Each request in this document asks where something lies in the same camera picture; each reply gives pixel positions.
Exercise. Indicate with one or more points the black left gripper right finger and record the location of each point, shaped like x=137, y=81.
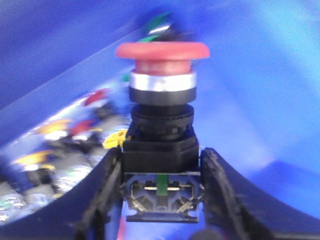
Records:
x=245, y=212

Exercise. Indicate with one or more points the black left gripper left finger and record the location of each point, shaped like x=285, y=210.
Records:
x=89, y=211

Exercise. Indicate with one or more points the green button in pile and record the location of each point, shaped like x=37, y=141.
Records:
x=159, y=28

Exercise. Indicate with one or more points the red button in pile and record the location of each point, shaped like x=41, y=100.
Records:
x=97, y=95

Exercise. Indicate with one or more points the yellow button in pile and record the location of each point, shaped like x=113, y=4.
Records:
x=54, y=126

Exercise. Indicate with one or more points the red mushroom push button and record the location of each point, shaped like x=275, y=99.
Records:
x=160, y=154

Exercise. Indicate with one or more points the blue bin with buttons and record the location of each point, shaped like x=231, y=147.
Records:
x=257, y=97

